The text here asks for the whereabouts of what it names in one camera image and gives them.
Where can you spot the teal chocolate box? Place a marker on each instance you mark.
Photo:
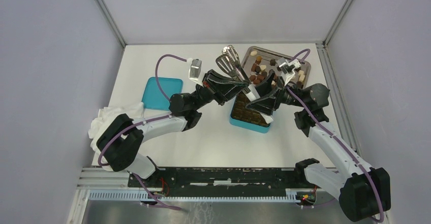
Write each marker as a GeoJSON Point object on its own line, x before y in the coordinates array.
{"type": "Point", "coordinates": [245, 118]}

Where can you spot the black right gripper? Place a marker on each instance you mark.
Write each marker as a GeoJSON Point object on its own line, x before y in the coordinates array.
{"type": "Point", "coordinates": [266, 105]}

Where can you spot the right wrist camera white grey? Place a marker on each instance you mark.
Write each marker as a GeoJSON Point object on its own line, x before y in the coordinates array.
{"type": "Point", "coordinates": [288, 68]}

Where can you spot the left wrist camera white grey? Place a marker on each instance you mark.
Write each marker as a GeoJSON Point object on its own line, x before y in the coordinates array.
{"type": "Point", "coordinates": [195, 66]}

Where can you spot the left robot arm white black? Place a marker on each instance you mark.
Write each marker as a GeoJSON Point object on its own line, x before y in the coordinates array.
{"type": "Point", "coordinates": [118, 143]}

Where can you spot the teal box lid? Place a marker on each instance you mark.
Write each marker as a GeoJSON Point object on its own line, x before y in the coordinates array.
{"type": "Point", "coordinates": [154, 99]}

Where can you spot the steel tray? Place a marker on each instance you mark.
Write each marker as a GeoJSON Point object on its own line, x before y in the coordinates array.
{"type": "Point", "coordinates": [258, 67]}

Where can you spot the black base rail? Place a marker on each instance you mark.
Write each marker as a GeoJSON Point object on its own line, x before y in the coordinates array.
{"type": "Point", "coordinates": [226, 182]}

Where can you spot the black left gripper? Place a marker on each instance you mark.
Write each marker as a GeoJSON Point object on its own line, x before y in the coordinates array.
{"type": "Point", "coordinates": [222, 92]}

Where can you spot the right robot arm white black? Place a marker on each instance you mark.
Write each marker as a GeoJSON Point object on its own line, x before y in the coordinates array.
{"type": "Point", "coordinates": [361, 190]}

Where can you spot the white cloth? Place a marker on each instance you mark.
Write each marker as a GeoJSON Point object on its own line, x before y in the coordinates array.
{"type": "Point", "coordinates": [106, 115]}

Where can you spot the wrist camera white grey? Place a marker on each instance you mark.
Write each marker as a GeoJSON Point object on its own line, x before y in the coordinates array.
{"type": "Point", "coordinates": [195, 66]}
{"type": "Point", "coordinates": [288, 68]}

